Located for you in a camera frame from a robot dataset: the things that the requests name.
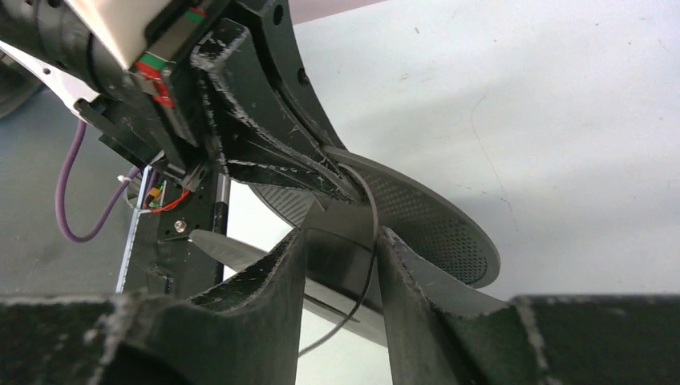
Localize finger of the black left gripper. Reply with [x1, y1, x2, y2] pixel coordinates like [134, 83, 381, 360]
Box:
[191, 18, 360, 202]
[239, 1, 346, 149]

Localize black cable spool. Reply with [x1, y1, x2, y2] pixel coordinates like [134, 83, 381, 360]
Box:
[183, 150, 506, 356]

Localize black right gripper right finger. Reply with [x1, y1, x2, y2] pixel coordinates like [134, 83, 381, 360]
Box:
[378, 228, 679, 384]

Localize thin black cable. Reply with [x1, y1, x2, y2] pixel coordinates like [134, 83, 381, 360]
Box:
[297, 161, 380, 358]

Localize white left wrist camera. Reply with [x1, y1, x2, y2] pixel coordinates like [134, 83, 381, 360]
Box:
[67, 0, 210, 71]

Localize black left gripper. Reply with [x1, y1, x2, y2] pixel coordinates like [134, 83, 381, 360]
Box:
[1, 1, 245, 181]

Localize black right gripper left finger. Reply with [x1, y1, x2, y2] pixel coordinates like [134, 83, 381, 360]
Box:
[1, 229, 307, 384]

